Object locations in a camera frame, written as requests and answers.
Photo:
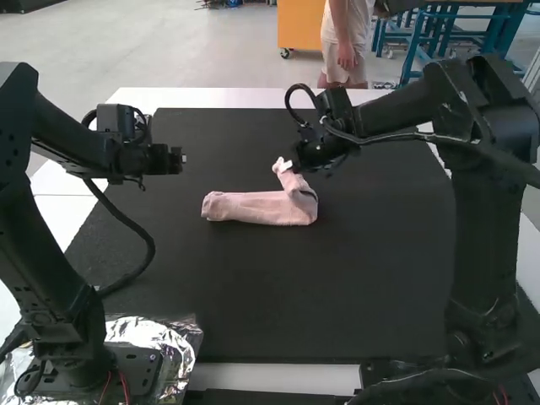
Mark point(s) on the blue frame workbench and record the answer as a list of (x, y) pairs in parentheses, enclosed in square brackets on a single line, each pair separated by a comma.
[(443, 25)]

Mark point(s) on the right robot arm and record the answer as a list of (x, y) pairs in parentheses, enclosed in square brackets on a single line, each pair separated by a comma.
[(485, 202)]

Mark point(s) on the black mat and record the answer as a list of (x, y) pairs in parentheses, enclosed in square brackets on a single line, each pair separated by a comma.
[(274, 287)]

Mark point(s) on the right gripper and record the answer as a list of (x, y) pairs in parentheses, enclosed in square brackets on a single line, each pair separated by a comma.
[(320, 147)]

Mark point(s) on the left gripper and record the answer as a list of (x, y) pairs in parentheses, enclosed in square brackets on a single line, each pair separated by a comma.
[(152, 159)]

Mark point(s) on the pale towel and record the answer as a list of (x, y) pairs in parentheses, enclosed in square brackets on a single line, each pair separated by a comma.
[(253, 208)]

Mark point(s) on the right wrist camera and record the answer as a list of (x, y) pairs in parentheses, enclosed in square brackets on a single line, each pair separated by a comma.
[(335, 105)]

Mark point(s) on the person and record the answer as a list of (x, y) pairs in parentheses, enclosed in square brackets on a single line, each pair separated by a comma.
[(343, 38)]

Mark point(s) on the yellow wheeled cart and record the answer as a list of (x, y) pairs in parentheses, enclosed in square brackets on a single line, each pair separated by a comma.
[(299, 25)]

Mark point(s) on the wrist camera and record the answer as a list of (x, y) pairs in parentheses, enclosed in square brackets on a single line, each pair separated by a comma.
[(114, 118), (335, 105)]

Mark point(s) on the dark base panel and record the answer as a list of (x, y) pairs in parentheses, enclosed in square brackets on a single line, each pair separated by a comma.
[(270, 397)]

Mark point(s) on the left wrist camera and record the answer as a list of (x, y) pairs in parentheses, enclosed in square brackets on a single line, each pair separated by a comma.
[(114, 118)]

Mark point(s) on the silver foil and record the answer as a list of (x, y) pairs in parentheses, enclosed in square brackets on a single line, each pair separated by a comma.
[(169, 341)]

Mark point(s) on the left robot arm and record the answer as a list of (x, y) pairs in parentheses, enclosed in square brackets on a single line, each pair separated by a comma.
[(25, 232)]

